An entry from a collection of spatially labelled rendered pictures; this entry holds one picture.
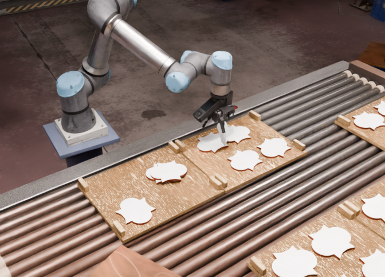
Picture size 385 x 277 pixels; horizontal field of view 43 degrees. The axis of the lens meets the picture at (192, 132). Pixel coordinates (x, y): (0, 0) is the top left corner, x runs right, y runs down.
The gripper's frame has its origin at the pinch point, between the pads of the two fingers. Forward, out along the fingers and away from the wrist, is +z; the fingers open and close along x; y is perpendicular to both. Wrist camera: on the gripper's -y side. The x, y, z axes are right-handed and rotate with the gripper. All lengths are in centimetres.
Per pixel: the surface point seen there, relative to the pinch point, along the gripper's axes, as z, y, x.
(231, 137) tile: 2.3, 8.8, -1.7
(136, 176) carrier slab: 5.3, -34.6, -0.4
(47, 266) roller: 9, -77, -21
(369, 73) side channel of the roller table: -1, 102, 4
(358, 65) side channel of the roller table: -2, 103, 12
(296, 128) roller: 4.1, 39.2, -8.5
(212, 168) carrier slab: 4.1, -9.0, -12.7
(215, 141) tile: 2.1, 1.2, -1.0
